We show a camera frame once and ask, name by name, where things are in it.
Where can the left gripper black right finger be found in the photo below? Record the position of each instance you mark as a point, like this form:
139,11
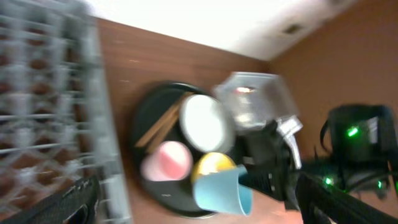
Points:
322,203

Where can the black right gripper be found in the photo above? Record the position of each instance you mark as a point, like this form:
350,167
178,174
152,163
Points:
270,171

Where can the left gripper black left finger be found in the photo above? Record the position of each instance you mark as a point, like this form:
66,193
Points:
77,203

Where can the light blue plastic cup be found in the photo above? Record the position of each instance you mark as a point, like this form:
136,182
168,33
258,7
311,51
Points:
222,193

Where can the yellow bowl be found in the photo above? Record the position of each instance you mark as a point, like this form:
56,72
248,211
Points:
211,163

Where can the grey round plate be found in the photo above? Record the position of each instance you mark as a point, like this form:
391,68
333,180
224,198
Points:
206,124

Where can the wooden chopstick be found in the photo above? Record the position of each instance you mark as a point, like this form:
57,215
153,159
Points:
161,121
161,134

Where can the pink plastic cup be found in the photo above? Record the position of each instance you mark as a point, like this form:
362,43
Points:
171,160

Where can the grey dishwasher rack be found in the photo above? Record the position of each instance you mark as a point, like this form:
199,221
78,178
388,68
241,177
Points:
56,122

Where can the clear plastic bin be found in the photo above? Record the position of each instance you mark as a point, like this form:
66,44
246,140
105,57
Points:
255,99

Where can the round black tray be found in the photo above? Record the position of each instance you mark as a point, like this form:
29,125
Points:
176,195

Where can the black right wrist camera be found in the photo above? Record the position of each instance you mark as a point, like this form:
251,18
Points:
361,134

